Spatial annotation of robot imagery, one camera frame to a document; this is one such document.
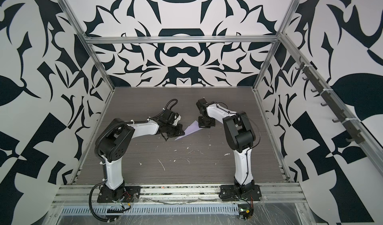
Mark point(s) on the lilac square paper sheet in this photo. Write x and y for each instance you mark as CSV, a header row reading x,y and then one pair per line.
x,y
194,127

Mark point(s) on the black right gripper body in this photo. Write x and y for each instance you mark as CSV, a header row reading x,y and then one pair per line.
x,y
206,123

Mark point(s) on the aluminium horizontal back bar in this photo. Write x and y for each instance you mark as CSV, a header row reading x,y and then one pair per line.
x,y
179,39

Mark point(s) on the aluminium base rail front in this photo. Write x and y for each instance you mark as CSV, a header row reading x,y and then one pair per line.
x,y
182,194

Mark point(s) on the aluminium frame corner post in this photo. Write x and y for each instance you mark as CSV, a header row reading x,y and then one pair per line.
x,y
275,44
65,6

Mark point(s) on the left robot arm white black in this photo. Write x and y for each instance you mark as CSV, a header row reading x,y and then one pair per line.
x,y
113,142

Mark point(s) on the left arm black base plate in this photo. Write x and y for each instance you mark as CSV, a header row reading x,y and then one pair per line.
x,y
124,194

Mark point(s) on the small green circuit board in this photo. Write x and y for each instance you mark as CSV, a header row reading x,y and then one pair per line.
x,y
245,212

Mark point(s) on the aluminium frame corner post left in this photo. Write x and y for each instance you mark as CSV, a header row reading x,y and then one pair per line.
x,y
65,6

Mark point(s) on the white slotted cable duct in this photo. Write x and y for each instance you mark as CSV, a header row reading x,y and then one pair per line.
x,y
187,209

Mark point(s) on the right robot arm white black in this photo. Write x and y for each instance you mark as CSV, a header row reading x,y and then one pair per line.
x,y
239,136

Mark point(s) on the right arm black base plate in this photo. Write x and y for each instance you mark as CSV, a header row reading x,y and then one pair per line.
x,y
236,192

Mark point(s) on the hook rail on right wall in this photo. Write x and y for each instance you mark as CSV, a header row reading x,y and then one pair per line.
x,y
328,95

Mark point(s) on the aluminium frame corner post right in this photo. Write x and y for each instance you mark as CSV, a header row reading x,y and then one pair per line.
x,y
275,44

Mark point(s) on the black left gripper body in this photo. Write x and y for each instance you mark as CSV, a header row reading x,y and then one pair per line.
x,y
168,132

